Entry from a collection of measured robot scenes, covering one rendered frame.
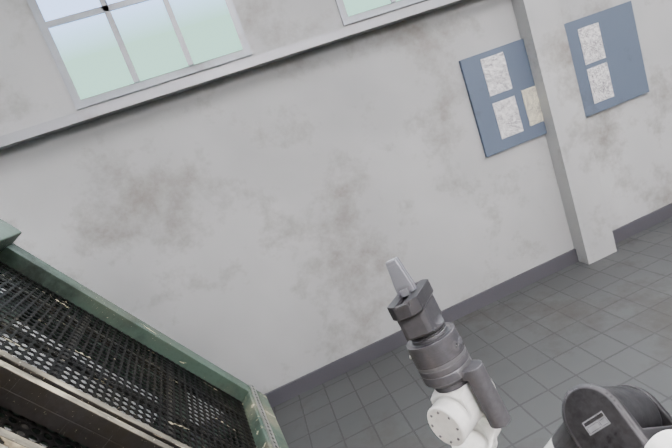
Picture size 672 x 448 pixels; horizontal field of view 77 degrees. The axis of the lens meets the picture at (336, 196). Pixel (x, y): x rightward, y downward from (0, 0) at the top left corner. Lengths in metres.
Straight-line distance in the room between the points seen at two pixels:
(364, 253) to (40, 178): 2.26
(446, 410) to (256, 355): 2.77
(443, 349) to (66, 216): 2.86
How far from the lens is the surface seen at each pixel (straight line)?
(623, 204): 4.60
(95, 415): 1.20
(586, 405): 0.82
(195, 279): 3.22
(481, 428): 0.86
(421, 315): 0.70
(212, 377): 2.02
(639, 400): 0.89
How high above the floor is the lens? 1.90
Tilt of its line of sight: 10 degrees down
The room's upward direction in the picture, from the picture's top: 20 degrees counter-clockwise
